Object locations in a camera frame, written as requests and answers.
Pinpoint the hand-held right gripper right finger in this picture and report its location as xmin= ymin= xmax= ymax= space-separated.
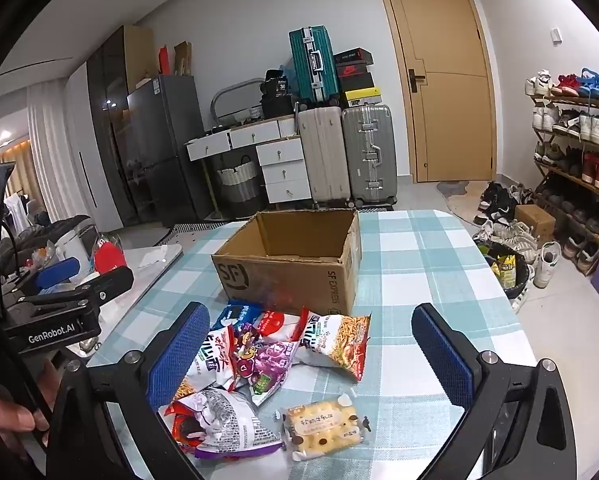
xmin=412 ymin=302 xmax=580 ymax=480

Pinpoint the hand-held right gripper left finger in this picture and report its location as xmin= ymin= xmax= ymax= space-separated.
xmin=44 ymin=301 xmax=212 ymax=480

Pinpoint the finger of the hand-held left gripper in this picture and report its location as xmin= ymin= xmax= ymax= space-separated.
xmin=35 ymin=257 xmax=81 ymax=291
xmin=76 ymin=266 xmax=134 ymax=306

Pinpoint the white orange noodle snack packet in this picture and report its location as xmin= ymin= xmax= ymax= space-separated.
xmin=172 ymin=325 xmax=237 ymax=401

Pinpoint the blue white snack packet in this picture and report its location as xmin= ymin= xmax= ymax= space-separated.
xmin=214 ymin=300 xmax=265 ymax=333

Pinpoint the grey white red snack packet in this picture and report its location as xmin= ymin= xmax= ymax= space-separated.
xmin=164 ymin=387 xmax=285 ymax=461

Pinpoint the purple jelly snack packet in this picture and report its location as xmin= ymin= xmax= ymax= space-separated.
xmin=232 ymin=327 xmax=300 ymax=407

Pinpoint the brown cardboard box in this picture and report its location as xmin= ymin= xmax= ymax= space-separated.
xmin=210 ymin=208 xmax=363 ymax=317

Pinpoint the clear yellow biscuit packet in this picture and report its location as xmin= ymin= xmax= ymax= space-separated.
xmin=279 ymin=394 xmax=370 ymax=461

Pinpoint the person's left hand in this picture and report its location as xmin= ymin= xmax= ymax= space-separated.
xmin=0 ymin=357 xmax=61 ymax=436

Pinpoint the clear plastic food bag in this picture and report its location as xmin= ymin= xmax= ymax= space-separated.
xmin=29 ymin=242 xmax=60 ymax=268

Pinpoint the red gift box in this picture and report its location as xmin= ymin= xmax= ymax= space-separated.
xmin=93 ymin=240 xmax=128 ymax=273

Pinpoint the white kettle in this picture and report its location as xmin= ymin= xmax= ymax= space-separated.
xmin=54 ymin=227 xmax=97 ymax=266

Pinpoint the white marble side table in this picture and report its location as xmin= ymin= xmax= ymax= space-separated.
xmin=0 ymin=245 xmax=185 ymax=356

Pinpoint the blue white checkered tablecloth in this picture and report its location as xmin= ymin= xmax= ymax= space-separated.
xmin=86 ymin=208 xmax=537 ymax=480

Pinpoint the black trash bin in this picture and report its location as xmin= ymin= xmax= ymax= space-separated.
xmin=482 ymin=241 xmax=533 ymax=301

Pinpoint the white curtain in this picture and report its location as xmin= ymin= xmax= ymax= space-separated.
xmin=26 ymin=77 xmax=87 ymax=221

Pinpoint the pile of sneakers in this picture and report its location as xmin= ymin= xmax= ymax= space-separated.
xmin=472 ymin=181 xmax=565 ymax=311

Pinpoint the grey refrigerator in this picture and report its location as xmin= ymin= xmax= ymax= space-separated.
xmin=126 ymin=75 xmax=215 ymax=228

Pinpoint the beige round rug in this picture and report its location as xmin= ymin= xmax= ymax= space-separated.
xmin=447 ymin=185 xmax=490 ymax=226

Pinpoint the dark glass cabinet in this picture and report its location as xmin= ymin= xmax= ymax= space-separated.
xmin=86 ymin=25 xmax=155 ymax=228

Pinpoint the small cardboard box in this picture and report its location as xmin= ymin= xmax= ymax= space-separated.
xmin=514 ymin=204 xmax=557 ymax=243

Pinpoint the grey white laundry basket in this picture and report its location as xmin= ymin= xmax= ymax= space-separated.
xmin=214 ymin=156 xmax=265 ymax=218

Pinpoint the white drawer cabinet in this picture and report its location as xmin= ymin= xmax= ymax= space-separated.
xmin=186 ymin=115 xmax=313 ymax=206

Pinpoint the silver suitcase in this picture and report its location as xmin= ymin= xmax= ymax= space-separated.
xmin=342 ymin=105 xmax=397 ymax=207

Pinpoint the brown paper bag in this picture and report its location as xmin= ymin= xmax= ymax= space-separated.
xmin=173 ymin=41 xmax=192 ymax=77

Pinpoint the beige suitcase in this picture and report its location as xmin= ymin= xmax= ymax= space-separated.
xmin=297 ymin=106 xmax=353 ymax=206

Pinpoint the shoe rack with shoes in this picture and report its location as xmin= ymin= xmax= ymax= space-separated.
xmin=524 ymin=67 xmax=599 ymax=273

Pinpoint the black bag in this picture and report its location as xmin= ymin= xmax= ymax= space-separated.
xmin=259 ymin=67 xmax=295 ymax=118

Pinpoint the wooden shoe rack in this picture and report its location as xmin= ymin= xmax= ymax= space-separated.
xmin=532 ymin=92 xmax=599 ymax=277

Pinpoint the plain black shoe box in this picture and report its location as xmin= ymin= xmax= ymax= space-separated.
xmin=339 ymin=76 xmax=375 ymax=92

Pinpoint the teal suitcase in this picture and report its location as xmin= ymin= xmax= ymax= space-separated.
xmin=288 ymin=25 xmax=337 ymax=108

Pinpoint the wooden door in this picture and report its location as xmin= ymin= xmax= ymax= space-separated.
xmin=374 ymin=0 xmax=497 ymax=183

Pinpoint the arched metal frame mirror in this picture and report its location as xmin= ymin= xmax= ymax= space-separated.
xmin=210 ymin=78 xmax=265 ymax=126

